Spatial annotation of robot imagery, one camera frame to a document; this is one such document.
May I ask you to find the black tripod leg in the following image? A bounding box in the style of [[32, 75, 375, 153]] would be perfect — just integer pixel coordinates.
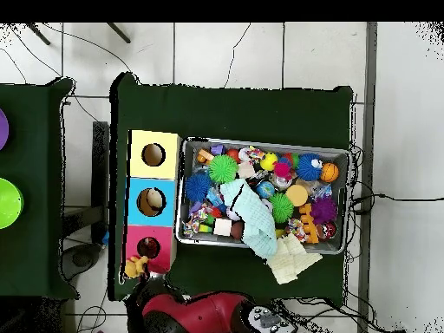
[[25, 22, 51, 46], [106, 22, 132, 44]]

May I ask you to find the orange basketball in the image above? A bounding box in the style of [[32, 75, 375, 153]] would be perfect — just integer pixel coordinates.
[[319, 161, 341, 184]]

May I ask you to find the pink spiky rubber ball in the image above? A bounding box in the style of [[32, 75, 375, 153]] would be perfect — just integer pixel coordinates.
[[273, 161, 293, 180]]

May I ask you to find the clear mesh toy bin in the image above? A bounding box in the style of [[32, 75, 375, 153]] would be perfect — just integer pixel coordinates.
[[175, 135, 350, 255]]

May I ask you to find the wooden three-hole box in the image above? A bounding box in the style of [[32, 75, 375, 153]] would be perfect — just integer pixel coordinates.
[[122, 129, 183, 273]]

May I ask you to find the orange-brown teddy bear plush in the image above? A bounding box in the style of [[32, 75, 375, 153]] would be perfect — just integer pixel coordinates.
[[123, 255, 150, 279]]

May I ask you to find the mint knitted cloth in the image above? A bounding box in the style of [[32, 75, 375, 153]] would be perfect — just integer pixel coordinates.
[[219, 178, 279, 259]]

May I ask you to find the orange toy burger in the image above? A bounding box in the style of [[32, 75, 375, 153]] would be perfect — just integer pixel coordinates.
[[285, 184, 309, 208]]

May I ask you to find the dark green tablecloth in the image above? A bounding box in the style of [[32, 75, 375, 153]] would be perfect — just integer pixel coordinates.
[[107, 72, 355, 306], [0, 77, 79, 301]]

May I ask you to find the black power cable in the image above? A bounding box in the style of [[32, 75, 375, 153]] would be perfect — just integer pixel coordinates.
[[349, 193, 444, 213]]

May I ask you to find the small green spiky ball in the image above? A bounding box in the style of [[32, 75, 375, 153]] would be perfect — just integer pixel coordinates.
[[268, 192, 295, 224]]

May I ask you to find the plain wooden cube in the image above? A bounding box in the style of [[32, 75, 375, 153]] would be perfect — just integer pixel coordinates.
[[213, 218, 232, 237]]

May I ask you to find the blue spiky rubber ball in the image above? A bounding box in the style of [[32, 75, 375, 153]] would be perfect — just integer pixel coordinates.
[[184, 172, 212, 203]]

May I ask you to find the black upright panel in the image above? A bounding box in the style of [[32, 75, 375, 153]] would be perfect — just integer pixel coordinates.
[[90, 121, 111, 240]]

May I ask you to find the green spiky rubber ball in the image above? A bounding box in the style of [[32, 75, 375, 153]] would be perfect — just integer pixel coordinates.
[[208, 153, 239, 185]]

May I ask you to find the purple spiky rubber ball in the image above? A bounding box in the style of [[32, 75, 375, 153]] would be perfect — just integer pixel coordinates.
[[310, 196, 338, 225]]

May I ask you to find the cream knitted cloth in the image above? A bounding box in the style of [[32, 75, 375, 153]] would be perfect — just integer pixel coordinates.
[[266, 233, 323, 285]]

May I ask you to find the lime green bowl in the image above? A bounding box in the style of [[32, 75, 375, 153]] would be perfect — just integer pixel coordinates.
[[0, 177, 25, 230]]

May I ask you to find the purple bowl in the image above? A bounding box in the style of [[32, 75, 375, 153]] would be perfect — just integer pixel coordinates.
[[0, 108, 10, 152]]

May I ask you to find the blue googly-eyed spiky ball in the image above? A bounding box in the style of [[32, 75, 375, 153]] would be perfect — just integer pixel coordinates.
[[295, 153, 324, 182]]

